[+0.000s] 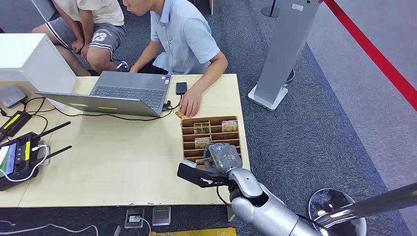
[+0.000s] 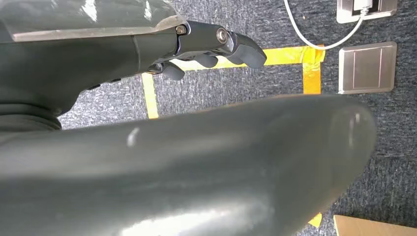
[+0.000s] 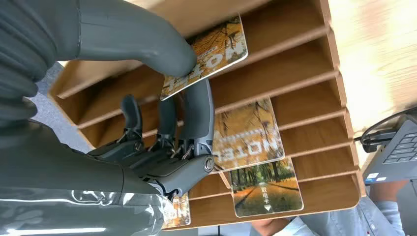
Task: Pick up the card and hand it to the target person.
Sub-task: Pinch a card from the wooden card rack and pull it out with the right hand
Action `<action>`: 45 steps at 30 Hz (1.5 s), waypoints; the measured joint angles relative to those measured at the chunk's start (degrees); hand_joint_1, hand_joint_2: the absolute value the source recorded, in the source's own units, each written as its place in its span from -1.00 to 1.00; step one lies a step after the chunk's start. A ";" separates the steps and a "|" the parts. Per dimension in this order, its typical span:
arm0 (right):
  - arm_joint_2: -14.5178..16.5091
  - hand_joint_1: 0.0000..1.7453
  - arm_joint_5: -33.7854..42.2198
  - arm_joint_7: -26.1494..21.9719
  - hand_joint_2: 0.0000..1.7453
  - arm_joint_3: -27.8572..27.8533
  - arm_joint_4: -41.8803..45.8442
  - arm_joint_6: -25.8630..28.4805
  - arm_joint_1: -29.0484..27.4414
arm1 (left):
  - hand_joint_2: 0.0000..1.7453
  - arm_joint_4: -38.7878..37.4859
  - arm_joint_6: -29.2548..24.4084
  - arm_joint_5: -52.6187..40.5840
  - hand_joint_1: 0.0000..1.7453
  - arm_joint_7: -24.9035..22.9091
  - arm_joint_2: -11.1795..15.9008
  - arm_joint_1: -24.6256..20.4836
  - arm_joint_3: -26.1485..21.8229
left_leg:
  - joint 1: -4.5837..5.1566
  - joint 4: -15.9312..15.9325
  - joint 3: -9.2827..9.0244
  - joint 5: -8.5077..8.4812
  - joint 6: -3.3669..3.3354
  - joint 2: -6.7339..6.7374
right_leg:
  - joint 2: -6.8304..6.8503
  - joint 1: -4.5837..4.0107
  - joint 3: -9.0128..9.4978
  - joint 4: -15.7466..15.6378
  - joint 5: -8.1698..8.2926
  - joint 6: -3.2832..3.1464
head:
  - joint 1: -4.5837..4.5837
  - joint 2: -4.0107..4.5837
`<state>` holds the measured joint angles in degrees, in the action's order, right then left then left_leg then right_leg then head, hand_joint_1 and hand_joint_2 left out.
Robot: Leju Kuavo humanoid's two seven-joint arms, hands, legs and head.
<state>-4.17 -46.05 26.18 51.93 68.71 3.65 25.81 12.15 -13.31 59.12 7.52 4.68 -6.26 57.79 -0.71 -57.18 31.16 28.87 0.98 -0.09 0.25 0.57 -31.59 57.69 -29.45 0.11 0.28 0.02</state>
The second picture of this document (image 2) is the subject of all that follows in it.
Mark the yellow floor tape strip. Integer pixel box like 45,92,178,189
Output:
169,45,326,71
141,72,160,120
307,213,323,229
302,61,322,95

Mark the closed steel floor box cover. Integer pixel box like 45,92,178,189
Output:
338,41,398,95

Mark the ribbed grey left arm sleeve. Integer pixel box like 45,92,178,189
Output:
0,103,62,133

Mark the white power plug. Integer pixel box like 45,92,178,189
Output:
353,0,374,15

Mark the brown cardboard sheet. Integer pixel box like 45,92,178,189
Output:
333,215,417,236

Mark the steel floor socket plate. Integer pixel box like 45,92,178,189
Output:
336,0,398,24

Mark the white power cable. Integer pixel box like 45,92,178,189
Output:
283,0,365,51

